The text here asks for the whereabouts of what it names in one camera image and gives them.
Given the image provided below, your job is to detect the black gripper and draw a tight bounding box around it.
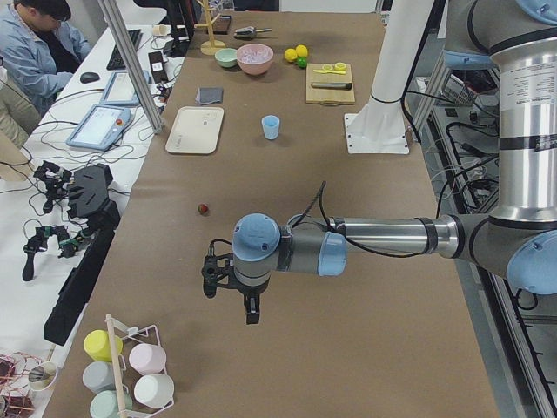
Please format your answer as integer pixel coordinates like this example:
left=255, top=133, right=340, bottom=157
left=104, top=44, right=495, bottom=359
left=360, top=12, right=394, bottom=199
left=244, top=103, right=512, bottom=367
left=229, top=278, right=266, bottom=325

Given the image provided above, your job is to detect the pink cup on rack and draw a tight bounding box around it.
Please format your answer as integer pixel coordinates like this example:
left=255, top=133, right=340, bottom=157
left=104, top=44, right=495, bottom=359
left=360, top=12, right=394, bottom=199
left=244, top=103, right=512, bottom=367
left=129, top=343, right=167, bottom=375

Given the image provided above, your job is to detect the white cup on rack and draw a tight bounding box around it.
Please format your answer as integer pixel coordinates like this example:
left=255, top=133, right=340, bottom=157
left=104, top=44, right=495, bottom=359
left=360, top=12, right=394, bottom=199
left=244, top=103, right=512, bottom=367
left=134, top=374, right=174, bottom=408

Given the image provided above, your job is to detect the yellow cup on rack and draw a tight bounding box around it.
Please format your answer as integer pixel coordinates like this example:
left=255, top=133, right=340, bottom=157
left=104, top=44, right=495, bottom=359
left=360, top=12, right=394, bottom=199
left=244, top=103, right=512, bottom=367
left=83, top=330, right=112, bottom=362

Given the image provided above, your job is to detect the grey cup on rack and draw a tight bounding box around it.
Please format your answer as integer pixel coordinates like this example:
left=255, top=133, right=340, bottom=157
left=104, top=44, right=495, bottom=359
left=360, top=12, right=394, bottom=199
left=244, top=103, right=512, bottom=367
left=82, top=361, right=115, bottom=394

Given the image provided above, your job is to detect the light blue cup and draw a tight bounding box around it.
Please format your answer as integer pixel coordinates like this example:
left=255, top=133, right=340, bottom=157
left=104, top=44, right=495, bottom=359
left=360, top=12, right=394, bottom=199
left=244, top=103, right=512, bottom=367
left=261, top=115, right=280, bottom=140

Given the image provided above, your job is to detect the mint cup on rack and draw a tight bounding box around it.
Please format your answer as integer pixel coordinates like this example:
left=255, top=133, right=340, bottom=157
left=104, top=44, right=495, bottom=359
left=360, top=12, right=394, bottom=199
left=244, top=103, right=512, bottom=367
left=89, top=390, right=119, bottom=418

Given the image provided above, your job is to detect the pink bowl of ice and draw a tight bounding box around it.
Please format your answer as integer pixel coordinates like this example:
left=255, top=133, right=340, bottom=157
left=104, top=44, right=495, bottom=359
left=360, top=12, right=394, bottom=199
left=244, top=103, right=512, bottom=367
left=236, top=44, right=274, bottom=76

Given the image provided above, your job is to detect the steel ice scoop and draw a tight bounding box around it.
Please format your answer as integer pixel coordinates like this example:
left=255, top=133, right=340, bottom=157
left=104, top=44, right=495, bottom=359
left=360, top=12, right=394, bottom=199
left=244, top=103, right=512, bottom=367
left=234, top=26, right=272, bottom=39

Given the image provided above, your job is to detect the paper cup on desk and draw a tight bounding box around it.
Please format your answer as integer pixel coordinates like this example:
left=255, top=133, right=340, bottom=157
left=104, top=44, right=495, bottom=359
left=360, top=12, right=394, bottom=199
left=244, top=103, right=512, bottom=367
left=151, top=24, right=171, bottom=37

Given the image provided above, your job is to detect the cream rabbit tray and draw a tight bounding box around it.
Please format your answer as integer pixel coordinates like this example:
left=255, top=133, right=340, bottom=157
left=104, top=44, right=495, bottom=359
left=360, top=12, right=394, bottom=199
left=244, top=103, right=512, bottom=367
left=165, top=106, right=225, bottom=155

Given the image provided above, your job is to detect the black hand-held gripper device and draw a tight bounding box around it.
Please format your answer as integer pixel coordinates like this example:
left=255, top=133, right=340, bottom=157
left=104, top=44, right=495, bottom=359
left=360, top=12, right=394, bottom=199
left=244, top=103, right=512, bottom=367
left=68, top=164, right=120, bottom=231

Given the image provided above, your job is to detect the grey folded cloth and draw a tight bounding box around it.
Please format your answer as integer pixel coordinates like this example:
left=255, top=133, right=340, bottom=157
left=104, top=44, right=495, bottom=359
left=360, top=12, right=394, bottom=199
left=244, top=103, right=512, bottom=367
left=195, top=87, right=224, bottom=105

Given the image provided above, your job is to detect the wooden cutting board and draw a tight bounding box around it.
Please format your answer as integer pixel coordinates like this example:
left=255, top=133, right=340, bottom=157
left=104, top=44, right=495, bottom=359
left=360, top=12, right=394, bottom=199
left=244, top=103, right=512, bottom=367
left=305, top=62, right=355, bottom=105

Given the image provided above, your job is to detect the steel muddler black cap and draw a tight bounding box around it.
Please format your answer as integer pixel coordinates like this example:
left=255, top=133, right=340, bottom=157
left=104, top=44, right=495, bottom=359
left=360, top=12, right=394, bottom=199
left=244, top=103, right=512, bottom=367
left=310, top=82, right=352, bottom=91

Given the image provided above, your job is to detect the teach pendant near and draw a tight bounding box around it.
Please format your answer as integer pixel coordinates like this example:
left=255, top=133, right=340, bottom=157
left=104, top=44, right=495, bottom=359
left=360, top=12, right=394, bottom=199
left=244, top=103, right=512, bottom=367
left=66, top=104, right=131, bottom=151

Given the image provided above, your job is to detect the teach pendant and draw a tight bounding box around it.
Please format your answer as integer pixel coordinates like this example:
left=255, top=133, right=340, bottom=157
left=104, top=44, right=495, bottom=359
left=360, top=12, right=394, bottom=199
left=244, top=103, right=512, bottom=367
left=99, top=71, right=139, bottom=107
left=66, top=104, right=131, bottom=151

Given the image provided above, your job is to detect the yellow plastic knife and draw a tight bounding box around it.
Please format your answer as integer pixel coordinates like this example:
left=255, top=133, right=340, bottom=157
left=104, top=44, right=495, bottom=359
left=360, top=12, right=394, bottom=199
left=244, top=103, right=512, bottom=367
left=313, top=65, right=333, bottom=73

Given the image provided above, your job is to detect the green empty bowl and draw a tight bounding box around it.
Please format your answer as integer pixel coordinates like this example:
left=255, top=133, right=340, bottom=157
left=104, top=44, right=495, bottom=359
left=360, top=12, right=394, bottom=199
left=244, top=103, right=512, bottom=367
left=214, top=48, right=238, bottom=69

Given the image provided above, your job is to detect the teach pendant far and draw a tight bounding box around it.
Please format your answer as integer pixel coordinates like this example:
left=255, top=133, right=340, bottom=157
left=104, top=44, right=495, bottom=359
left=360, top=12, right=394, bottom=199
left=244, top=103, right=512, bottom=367
left=99, top=71, right=139, bottom=107

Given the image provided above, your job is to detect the yellow lemon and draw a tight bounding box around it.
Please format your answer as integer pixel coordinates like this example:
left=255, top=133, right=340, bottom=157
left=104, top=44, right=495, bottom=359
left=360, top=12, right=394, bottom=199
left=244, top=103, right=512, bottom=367
left=295, top=44, right=309, bottom=57
left=284, top=48, right=298, bottom=63

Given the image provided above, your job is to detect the wooden glass stand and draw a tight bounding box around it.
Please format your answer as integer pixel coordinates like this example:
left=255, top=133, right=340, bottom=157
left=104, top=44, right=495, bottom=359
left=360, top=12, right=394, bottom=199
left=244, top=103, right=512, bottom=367
left=195, top=0, right=225, bottom=56

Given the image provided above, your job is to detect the black keyboard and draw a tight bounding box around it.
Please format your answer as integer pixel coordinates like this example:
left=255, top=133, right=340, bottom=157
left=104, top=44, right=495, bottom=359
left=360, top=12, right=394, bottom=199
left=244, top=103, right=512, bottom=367
left=105, top=28, right=144, bottom=71

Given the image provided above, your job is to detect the black computer mouse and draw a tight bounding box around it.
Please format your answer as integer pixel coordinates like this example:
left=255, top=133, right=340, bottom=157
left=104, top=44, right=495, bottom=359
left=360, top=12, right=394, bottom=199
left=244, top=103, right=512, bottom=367
left=79, top=71, right=100, bottom=84

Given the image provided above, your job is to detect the seated person blue coat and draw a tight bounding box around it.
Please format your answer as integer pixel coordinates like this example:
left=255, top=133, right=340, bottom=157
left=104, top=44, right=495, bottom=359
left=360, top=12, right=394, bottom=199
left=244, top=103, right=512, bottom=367
left=1, top=0, right=91, bottom=115

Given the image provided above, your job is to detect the white wire cup rack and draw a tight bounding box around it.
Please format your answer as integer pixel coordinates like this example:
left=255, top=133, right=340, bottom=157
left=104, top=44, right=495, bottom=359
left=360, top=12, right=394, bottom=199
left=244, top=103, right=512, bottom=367
left=105, top=313, right=175, bottom=417

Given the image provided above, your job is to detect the white pedestal column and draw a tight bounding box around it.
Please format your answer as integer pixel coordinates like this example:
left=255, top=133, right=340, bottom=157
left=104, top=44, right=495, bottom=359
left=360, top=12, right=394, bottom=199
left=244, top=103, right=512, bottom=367
left=345, top=1, right=446, bottom=154

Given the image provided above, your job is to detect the aluminium frame post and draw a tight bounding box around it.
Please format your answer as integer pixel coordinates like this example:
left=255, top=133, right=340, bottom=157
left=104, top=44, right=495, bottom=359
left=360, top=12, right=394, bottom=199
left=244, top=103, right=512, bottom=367
left=97, top=0, right=163, bottom=134

